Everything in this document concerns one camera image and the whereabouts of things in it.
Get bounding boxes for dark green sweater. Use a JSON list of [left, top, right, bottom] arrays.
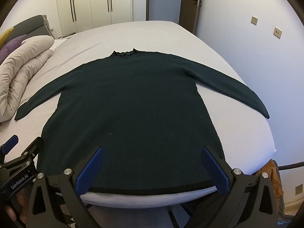
[[14, 48, 270, 196]]

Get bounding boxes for grey mesh office chair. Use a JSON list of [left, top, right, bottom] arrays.
[[271, 161, 304, 228]]

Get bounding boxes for purple pillow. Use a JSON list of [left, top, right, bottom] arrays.
[[0, 34, 28, 64]]

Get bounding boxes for person's left hand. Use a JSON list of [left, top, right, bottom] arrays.
[[4, 190, 30, 225]]

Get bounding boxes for white tall panel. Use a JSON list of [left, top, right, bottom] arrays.
[[150, 0, 183, 24]]

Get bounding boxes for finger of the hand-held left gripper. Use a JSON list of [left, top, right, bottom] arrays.
[[0, 135, 19, 166], [5, 136, 45, 169]]

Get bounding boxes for cream wardrobe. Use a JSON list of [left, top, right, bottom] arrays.
[[56, 0, 133, 36]]

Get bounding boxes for beige duvet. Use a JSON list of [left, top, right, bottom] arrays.
[[0, 35, 55, 123]]

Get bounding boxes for brown garment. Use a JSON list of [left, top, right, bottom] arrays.
[[255, 160, 284, 197]]

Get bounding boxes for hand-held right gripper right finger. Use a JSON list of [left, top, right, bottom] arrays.
[[201, 146, 278, 228]]

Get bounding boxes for brown wooden door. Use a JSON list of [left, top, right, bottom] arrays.
[[179, 0, 202, 35]]

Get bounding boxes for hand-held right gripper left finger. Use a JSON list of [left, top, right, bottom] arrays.
[[26, 146, 105, 228]]

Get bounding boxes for yellow pillow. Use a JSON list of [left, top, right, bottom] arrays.
[[0, 27, 15, 47]]

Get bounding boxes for white bed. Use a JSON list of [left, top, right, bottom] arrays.
[[0, 20, 278, 209]]

